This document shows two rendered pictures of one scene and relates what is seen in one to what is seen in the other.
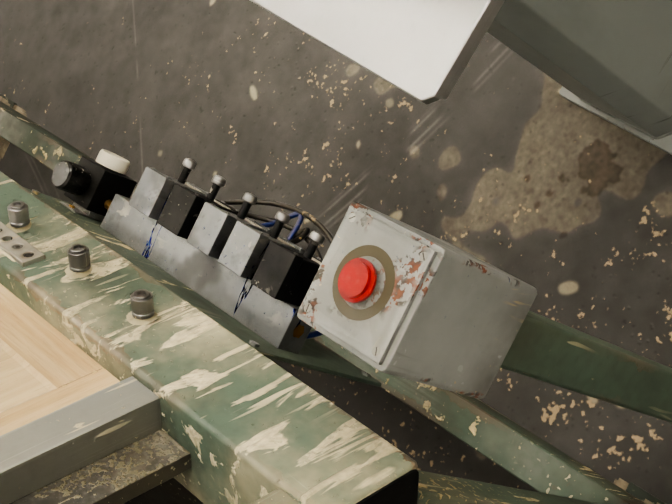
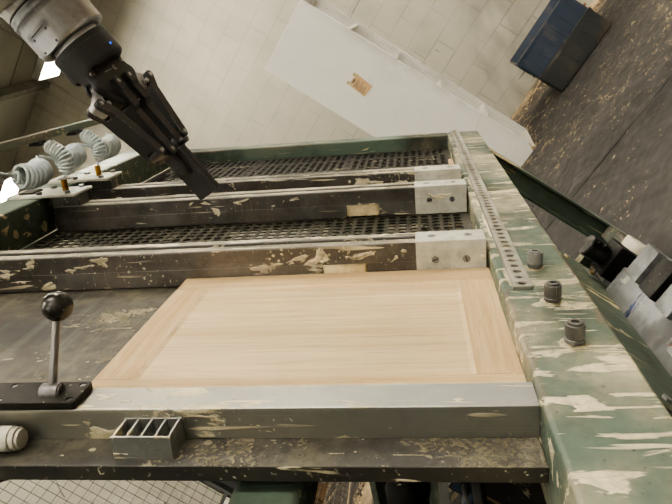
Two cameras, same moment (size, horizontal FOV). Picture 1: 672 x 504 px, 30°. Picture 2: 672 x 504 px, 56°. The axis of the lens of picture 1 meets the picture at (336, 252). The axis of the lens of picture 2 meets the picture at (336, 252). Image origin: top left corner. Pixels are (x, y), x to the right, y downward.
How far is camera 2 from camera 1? 63 cm
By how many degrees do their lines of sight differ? 46
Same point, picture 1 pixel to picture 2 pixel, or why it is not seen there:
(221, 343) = (628, 384)
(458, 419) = not seen: outside the picture
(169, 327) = (590, 357)
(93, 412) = (477, 395)
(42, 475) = (412, 427)
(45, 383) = (472, 368)
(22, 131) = not seen: hidden behind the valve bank
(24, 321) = (493, 326)
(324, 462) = not seen: outside the picture
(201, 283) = (658, 344)
